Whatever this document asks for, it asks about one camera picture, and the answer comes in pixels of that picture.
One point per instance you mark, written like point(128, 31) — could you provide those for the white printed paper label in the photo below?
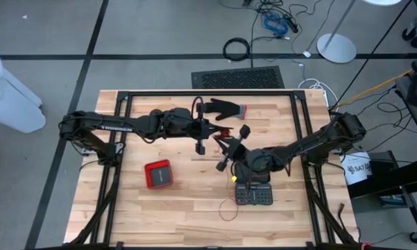
point(355, 170)

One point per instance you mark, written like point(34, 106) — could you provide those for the black screwdriver bit case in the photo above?
point(260, 194)

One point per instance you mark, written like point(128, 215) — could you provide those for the white round disc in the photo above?
point(381, 1)

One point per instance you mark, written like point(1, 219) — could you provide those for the black side desk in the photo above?
point(385, 177)

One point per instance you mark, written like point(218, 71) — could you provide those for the white trash bin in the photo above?
point(7, 104)

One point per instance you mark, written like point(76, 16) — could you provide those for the round metal floor stand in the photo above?
point(336, 48)

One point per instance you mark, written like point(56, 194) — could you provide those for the black work glove red cuff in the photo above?
point(227, 108)

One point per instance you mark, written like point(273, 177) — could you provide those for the black floor power strip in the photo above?
point(291, 23)

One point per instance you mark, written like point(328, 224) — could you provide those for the black caster wheel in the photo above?
point(416, 237)

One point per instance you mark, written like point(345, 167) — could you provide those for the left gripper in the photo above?
point(184, 123)

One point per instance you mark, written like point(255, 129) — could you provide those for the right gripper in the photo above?
point(237, 152)

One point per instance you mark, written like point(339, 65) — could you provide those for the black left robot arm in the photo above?
point(118, 126)

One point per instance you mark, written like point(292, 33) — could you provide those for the black aluminium table frame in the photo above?
point(211, 93)

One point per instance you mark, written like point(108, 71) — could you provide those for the red collapsible container black rim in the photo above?
point(159, 175)

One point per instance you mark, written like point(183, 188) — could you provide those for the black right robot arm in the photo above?
point(315, 142)

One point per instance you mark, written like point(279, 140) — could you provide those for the black mesh-top computer case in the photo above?
point(237, 78)

